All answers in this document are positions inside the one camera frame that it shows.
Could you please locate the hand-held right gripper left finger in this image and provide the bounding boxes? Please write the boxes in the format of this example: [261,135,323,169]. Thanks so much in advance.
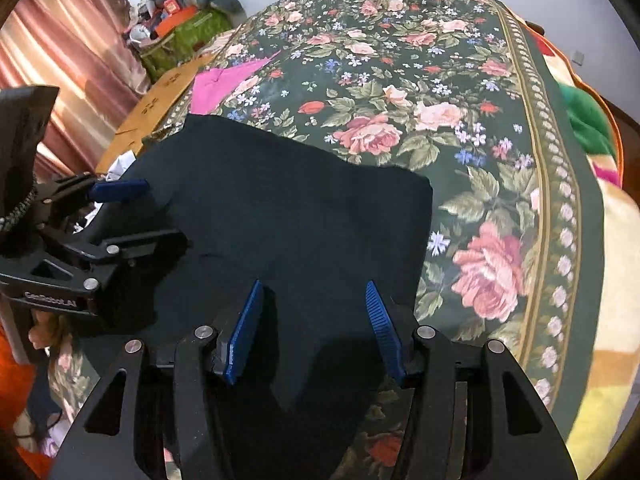
[50,280,266,480]

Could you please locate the black pants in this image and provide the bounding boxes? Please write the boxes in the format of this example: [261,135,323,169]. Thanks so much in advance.
[75,112,434,411]

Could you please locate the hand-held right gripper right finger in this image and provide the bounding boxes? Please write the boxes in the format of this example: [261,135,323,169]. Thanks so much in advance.
[365,280,578,480]

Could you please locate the crumpled white paper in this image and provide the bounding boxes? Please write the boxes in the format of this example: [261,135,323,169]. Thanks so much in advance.
[100,152,137,182]

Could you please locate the wooden lap desk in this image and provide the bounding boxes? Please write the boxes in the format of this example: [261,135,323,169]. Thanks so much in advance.
[95,52,217,172]

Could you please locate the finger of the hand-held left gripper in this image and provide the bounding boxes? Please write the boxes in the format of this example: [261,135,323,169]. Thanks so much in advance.
[35,175,152,208]
[65,227,190,273]

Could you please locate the pink cloth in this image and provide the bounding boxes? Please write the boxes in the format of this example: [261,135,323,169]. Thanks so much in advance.
[192,52,282,117]

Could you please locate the pink striped curtain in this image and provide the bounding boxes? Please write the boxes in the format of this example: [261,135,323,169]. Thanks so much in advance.
[0,0,151,181]

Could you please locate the orange box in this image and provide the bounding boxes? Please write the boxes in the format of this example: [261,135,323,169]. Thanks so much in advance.
[155,0,199,34]

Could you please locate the floral bedspread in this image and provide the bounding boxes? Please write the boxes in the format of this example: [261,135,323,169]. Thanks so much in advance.
[50,0,607,480]

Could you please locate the colourful plush blanket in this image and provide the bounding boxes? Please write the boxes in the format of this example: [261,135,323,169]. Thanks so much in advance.
[520,20,640,480]

